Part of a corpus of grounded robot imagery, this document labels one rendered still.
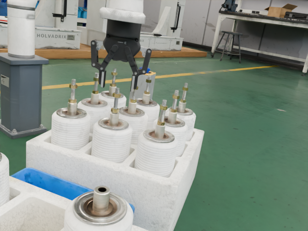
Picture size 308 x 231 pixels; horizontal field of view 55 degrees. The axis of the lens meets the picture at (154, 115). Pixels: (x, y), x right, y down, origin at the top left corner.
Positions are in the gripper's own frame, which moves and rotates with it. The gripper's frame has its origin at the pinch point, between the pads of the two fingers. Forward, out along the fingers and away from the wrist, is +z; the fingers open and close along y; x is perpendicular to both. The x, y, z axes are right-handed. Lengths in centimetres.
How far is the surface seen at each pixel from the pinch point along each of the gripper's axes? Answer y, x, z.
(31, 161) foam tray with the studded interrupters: 19.1, 1.8, 22.4
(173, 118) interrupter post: -15.1, -6.4, 8.8
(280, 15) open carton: -205, -418, -45
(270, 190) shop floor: -55, -21, 35
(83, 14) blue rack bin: 133, -569, 2
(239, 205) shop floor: -41, -10, 35
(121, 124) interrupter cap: -2.0, 0.1, 10.1
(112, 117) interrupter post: 0.2, 1.1, 8.2
